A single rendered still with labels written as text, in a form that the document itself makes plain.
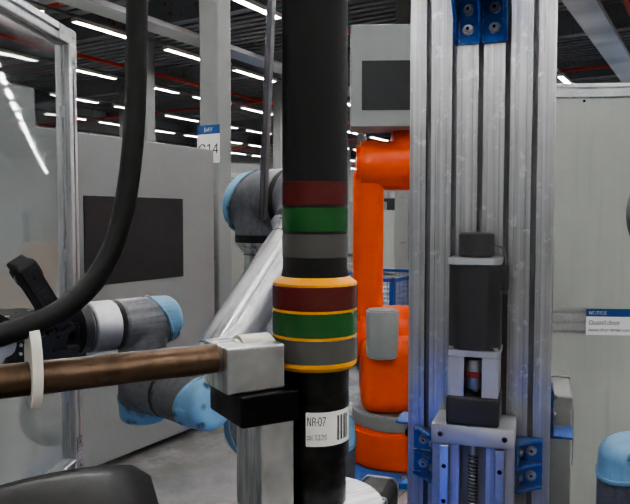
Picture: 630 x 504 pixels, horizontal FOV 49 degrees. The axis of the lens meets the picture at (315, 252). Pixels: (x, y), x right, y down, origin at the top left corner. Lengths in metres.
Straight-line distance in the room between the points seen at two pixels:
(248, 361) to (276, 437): 0.04
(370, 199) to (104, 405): 2.12
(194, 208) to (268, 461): 4.77
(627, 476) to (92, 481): 0.80
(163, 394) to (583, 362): 1.53
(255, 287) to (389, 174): 3.39
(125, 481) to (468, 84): 0.94
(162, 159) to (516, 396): 3.87
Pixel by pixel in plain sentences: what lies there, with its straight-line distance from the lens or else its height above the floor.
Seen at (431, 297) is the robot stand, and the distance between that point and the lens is 1.26.
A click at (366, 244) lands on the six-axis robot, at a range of 4.46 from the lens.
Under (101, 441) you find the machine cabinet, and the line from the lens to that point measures 4.65.
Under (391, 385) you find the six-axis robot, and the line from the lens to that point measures 4.34.
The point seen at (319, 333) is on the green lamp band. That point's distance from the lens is 0.33.
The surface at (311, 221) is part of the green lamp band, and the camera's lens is 0.33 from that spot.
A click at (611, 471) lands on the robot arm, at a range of 1.13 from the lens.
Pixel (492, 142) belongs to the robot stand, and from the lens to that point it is 1.24.
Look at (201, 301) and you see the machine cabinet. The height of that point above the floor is 0.97.
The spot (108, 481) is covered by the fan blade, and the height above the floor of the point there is 1.42.
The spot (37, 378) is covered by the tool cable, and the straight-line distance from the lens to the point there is 0.30.
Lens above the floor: 1.60
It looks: 3 degrees down
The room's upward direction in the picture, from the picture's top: straight up
